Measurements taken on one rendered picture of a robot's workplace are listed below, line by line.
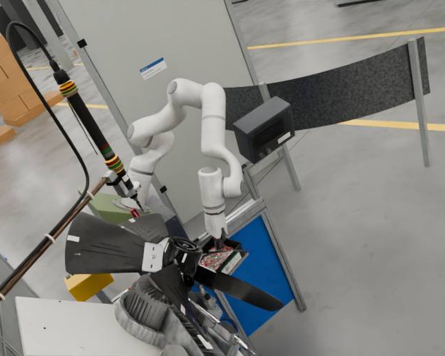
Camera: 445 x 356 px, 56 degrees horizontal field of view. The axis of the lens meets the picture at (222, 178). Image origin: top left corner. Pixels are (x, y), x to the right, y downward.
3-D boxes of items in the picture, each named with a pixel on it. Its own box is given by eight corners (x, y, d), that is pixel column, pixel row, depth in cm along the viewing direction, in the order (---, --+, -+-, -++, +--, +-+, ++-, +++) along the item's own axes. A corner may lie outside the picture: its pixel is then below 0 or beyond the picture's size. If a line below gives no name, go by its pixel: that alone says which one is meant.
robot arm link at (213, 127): (245, 122, 161) (244, 199, 154) (205, 124, 165) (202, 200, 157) (241, 113, 153) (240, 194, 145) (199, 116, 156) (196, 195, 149)
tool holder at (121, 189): (130, 202, 123) (114, 176, 118) (112, 203, 126) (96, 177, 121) (145, 183, 129) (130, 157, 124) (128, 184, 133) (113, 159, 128)
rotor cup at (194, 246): (201, 290, 135) (216, 254, 134) (167, 290, 125) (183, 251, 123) (176, 268, 145) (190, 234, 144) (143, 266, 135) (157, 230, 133)
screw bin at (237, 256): (215, 291, 170) (208, 280, 167) (188, 277, 182) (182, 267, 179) (246, 253, 181) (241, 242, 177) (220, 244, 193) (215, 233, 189)
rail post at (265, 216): (301, 312, 244) (260, 214, 204) (297, 309, 247) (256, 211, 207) (306, 308, 245) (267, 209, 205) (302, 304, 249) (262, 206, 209)
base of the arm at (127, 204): (105, 199, 207) (114, 164, 205) (138, 203, 220) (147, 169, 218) (123, 212, 194) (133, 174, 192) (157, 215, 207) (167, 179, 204)
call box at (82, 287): (82, 307, 168) (67, 290, 162) (76, 294, 176) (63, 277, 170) (116, 282, 172) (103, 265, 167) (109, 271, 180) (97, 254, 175)
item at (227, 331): (236, 340, 119) (228, 342, 116) (221, 327, 122) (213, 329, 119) (239, 332, 118) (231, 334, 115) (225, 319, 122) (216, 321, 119)
